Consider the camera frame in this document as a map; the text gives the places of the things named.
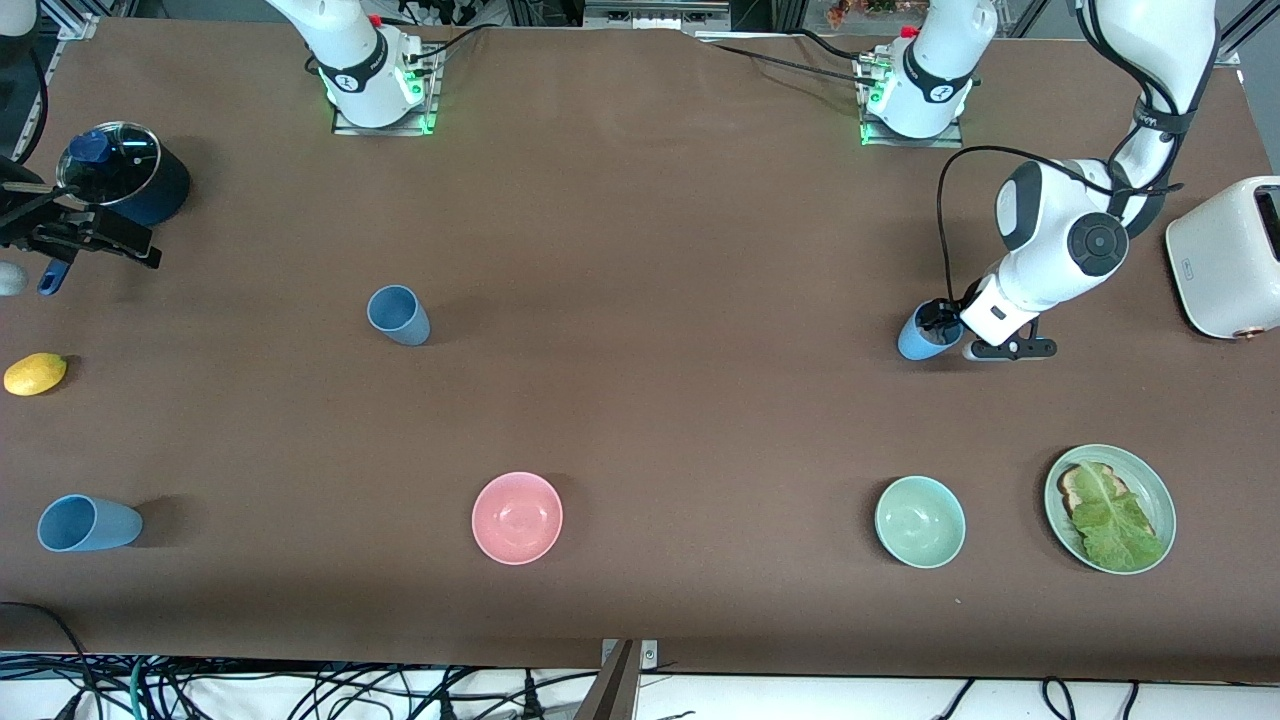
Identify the glass lid blue knob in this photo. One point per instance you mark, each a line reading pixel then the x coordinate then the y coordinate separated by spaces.
pixel 125 165

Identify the toast slice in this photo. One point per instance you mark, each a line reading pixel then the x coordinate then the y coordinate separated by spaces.
pixel 1072 490

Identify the green plate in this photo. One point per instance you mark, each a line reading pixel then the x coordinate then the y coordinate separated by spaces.
pixel 1152 490

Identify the colourful artificial flowers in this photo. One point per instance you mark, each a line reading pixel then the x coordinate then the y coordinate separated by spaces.
pixel 870 10

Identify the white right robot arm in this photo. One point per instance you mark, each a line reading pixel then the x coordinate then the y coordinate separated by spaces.
pixel 360 70

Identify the mint green bowl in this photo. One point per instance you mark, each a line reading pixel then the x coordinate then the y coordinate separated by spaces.
pixel 920 522

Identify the bright blue plastic cup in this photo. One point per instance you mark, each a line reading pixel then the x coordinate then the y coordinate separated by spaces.
pixel 912 347

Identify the white toaster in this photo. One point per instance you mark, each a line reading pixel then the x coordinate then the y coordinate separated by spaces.
pixel 1220 270

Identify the dark blue saucepan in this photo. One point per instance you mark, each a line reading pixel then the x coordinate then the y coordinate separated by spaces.
pixel 168 190

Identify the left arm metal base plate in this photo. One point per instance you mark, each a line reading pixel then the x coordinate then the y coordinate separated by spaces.
pixel 950 141

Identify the dull blue plastic cup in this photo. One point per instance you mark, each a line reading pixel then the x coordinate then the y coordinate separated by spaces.
pixel 400 322

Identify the dark metal bar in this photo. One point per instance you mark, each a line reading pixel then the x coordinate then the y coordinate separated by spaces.
pixel 612 690

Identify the pink bowl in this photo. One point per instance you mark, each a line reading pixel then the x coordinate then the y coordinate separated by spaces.
pixel 517 518

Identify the small metal bracket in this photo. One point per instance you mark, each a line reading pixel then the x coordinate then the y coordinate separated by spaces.
pixel 648 655

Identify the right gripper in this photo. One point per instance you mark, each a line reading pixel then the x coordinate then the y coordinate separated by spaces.
pixel 42 237

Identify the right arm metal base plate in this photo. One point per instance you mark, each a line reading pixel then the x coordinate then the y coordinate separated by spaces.
pixel 433 95

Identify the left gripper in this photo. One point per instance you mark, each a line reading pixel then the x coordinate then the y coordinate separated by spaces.
pixel 941 316

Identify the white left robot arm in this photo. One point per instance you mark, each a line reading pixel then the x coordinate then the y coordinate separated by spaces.
pixel 1060 230

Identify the large blue plastic cup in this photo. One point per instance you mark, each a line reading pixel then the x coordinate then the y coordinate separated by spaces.
pixel 100 525

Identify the yellow lemon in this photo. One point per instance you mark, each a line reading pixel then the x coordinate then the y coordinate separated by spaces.
pixel 35 374

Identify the green lettuce leaf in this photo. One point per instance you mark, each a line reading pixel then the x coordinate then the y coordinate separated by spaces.
pixel 1115 525

